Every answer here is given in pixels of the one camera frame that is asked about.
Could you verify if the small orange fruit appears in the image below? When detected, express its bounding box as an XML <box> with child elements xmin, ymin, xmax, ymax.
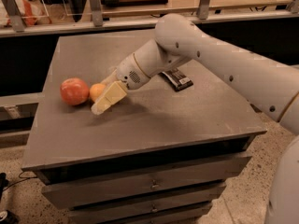
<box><xmin>90</xmin><ymin>83</ymin><xmax>106</xmax><ymax>102</ymax></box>

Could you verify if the orange white bag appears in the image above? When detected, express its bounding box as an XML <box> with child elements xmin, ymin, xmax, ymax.
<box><xmin>0</xmin><ymin>0</ymin><xmax>45</xmax><ymax>28</ymax></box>

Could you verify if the bottom grey drawer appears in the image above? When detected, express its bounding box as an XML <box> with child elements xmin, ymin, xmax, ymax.
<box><xmin>104</xmin><ymin>202</ymin><xmax>212</xmax><ymax>224</ymax></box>

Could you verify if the top grey drawer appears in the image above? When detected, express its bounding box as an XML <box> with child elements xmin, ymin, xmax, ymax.
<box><xmin>42</xmin><ymin>152</ymin><xmax>250</xmax><ymax>209</ymax></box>

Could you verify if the middle grey drawer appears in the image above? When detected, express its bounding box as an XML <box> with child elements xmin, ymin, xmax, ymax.
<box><xmin>67</xmin><ymin>182</ymin><xmax>227</xmax><ymax>224</ymax></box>

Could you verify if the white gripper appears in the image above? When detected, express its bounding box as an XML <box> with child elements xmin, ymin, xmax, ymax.
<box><xmin>91</xmin><ymin>52</ymin><xmax>151</xmax><ymax>115</ymax></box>

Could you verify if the black object floor corner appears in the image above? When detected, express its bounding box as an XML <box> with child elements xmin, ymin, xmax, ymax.
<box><xmin>0</xmin><ymin>210</ymin><xmax>19</xmax><ymax>224</ymax></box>

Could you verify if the red apple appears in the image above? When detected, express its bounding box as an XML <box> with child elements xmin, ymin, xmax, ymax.
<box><xmin>60</xmin><ymin>77</ymin><xmax>89</xmax><ymax>105</ymax></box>

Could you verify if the grey drawer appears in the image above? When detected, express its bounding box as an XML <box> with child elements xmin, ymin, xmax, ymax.
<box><xmin>104</xmin><ymin>202</ymin><xmax>212</xmax><ymax>224</ymax></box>
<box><xmin>42</xmin><ymin>152</ymin><xmax>250</xmax><ymax>209</ymax></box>
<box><xmin>67</xmin><ymin>182</ymin><xmax>227</xmax><ymax>224</ymax></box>

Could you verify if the metal railing frame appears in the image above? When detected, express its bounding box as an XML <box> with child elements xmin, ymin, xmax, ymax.
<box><xmin>0</xmin><ymin>0</ymin><xmax>298</xmax><ymax>37</ymax></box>

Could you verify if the black cable on floor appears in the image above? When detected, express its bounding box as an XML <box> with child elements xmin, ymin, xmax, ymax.
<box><xmin>2</xmin><ymin>171</ymin><xmax>38</xmax><ymax>192</ymax></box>

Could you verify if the grey drawer cabinet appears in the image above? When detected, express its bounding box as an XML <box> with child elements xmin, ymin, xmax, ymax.
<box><xmin>22</xmin><ymin>30</ymin><xmax>265</xmax><ymax>214</ymax></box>

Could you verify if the black snack bar wrapper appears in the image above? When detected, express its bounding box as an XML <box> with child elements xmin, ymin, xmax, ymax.
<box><xmin>160</xmin><ymin>68</ymin><xmax>193</xmax><ymax>91</ymax></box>

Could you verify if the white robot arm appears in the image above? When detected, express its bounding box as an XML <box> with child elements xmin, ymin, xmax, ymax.
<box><xmin>92</xmin><ymin>14</ymin><xmax>299</xmax><ymax>224</ymax></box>

